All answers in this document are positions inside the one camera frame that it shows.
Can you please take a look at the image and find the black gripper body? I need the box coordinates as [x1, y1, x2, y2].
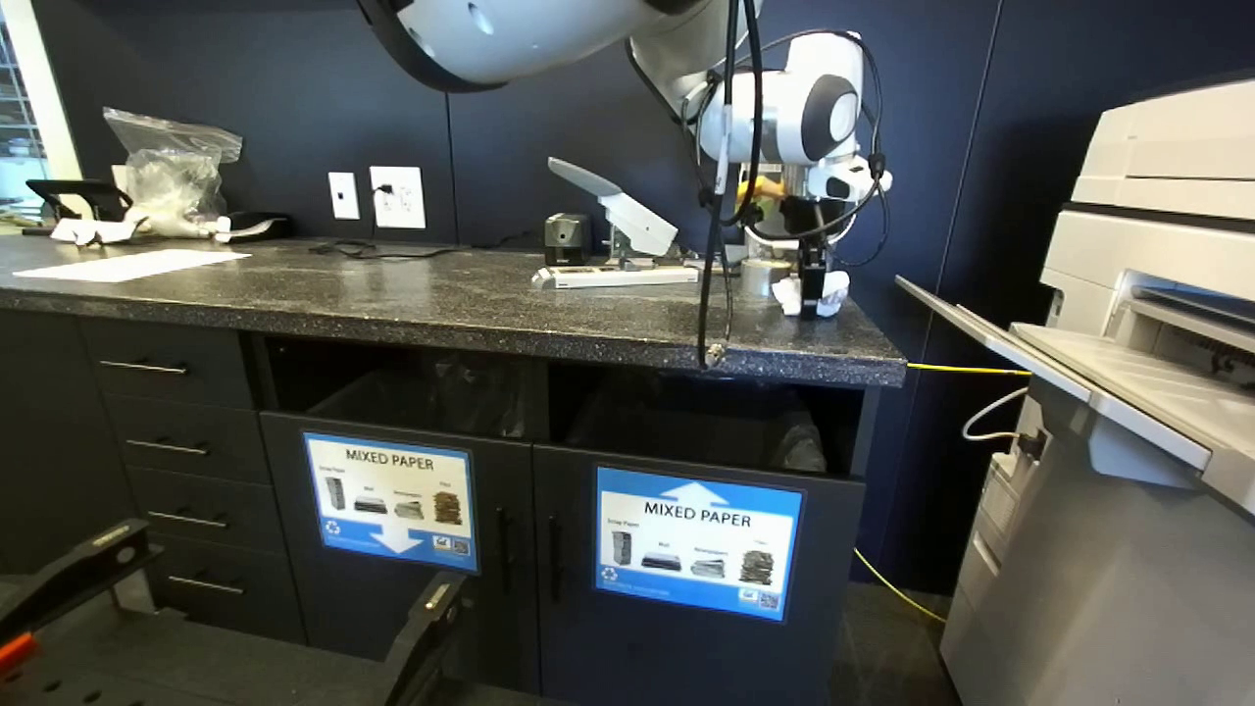
[797, 237, 830, 285]

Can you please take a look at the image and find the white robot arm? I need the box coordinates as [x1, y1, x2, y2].
[356, 0, 891, 290]

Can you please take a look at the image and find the right black bin door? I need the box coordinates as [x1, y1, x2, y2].
[535, 447, 862, 706]

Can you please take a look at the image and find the black bin door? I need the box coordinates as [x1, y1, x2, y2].
[264, 413, 535, 691]
[535, 447, 862, 706]

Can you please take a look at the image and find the left black bin door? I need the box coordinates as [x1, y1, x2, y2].
[264, 413, 535, 691]

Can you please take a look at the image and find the white sheet of paper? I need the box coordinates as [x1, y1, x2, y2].
[13, 252, 245, 281]

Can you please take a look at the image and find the grey white stapler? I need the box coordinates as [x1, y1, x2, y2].
[534, 155, 700, 290]

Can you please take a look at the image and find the black tape dispenser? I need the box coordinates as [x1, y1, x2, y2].
[542, 210, 589, 264]

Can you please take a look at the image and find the right blue mixed paper sign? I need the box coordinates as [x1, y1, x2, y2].
[590, 467, 802, 624]

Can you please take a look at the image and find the blue mixed paper sign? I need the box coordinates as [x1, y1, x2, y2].
[590, 467, 802, 624]
[301, 431, 478, 573]

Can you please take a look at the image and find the large white office printer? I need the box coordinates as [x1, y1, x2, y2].
[932, 77, 1255, 706]

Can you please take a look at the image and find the left blue mixed paper sign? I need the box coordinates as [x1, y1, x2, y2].
[301, 431, 478, 573]

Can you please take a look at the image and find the clear plastic bag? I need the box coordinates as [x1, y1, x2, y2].
[103, 106, 241, 238]

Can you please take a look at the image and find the black drawer cabinet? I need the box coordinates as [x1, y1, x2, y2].
[83, 321, 301, 639]

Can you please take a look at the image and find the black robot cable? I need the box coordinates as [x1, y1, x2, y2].
[690, 0, 898, 369]

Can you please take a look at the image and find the yellow cable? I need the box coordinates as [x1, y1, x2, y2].
[845, 358, 1034, 626]

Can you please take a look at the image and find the white wall outlet plate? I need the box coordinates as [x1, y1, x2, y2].
[368, 163, 427, 230]

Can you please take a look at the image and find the white wall switch plate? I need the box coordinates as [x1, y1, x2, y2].
[326, 174, 359, 222]

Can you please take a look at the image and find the black cart frame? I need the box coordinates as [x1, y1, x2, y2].
[0, 518, 473, 706]

